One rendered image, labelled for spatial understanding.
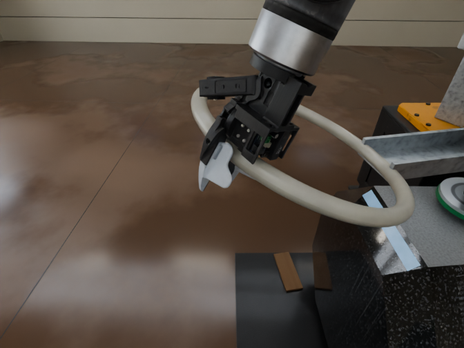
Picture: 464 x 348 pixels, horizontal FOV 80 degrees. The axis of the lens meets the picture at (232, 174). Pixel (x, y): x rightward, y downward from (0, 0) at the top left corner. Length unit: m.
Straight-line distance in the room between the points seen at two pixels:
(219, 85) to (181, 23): 6.54
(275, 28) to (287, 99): 0.08
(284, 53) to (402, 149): 0.61
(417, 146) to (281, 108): 0.61
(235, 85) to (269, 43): 0.08
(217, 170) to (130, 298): 1.46
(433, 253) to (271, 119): 0.75
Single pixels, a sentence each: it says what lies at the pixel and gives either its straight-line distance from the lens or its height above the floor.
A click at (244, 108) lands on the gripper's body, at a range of 0.36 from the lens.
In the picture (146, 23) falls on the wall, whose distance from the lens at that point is 7.15.
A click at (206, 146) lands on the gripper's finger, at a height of 1.30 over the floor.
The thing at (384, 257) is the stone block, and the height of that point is 0.78.
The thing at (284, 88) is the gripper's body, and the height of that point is 1.38.
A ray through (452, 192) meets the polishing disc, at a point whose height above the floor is 0.90.
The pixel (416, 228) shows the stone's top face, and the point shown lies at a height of 0.84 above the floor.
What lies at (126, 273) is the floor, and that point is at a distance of 1.90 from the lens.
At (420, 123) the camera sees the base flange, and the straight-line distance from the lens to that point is 1.90.
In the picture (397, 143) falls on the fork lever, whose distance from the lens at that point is 0.86.
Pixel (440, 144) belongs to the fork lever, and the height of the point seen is 1.10.
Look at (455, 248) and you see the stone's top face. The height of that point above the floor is 0.84.
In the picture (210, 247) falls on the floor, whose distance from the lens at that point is 1.90.
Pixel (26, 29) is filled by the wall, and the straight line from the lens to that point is 8.49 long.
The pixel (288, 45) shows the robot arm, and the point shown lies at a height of 1.43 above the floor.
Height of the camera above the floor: 1.50
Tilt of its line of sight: 38 degrees down
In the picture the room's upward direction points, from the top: straight up
